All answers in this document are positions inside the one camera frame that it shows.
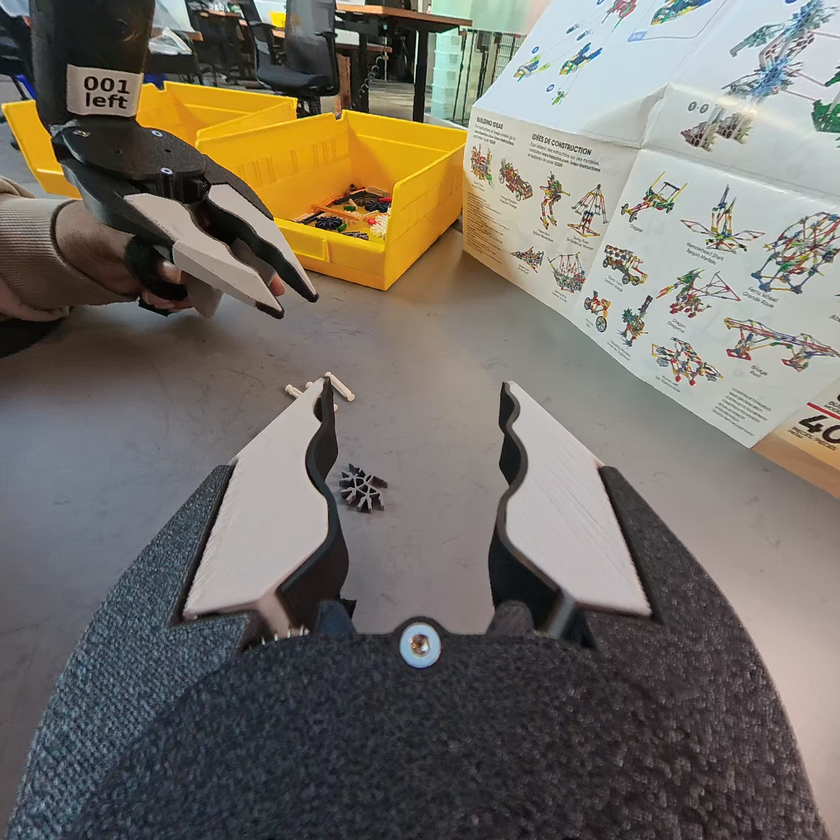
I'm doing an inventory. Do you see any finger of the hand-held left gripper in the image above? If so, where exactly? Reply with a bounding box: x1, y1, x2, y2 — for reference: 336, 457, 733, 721
190, 184, 320, 304
125, 193, 284, 320

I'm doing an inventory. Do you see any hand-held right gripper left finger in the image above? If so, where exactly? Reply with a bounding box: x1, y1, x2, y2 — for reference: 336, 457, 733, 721
182, 376, 349, 641

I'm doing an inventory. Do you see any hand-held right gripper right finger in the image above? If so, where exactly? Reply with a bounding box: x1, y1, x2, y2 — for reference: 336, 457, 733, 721
489, 382, 652, 641

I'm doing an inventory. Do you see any pile of colourful building pieces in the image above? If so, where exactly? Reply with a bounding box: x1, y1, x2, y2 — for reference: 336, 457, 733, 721
294, 184, 395, 242

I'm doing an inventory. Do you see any yellow plastic bin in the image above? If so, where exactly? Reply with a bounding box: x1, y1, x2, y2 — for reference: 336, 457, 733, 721
3, 80, 298, 199
196, 109, 468, 291

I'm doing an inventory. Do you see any grey desk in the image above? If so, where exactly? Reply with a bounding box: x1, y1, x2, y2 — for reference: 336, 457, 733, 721
0, 66, 840, 840

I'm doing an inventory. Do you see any person's left hand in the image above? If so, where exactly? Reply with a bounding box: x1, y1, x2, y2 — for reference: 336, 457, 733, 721
52, 200, 287, 314

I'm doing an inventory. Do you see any black office chair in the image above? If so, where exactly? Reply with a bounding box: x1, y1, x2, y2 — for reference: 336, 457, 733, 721
187, 0, 250, 85
238, 0, 340, 118

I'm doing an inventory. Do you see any building set cardboard box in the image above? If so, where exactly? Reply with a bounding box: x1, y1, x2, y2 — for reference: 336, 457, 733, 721
753, 394, 840, 500

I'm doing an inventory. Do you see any stack of clear storage boxes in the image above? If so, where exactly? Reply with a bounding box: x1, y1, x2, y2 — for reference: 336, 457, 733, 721
430, 29, 484, 122

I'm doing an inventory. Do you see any wooden table with black legs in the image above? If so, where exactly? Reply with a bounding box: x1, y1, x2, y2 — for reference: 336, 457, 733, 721
335, 3, 473, 122

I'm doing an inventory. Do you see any folded building instruction booklet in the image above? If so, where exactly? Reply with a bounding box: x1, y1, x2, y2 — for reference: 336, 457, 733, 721
462, 0, 840, 448

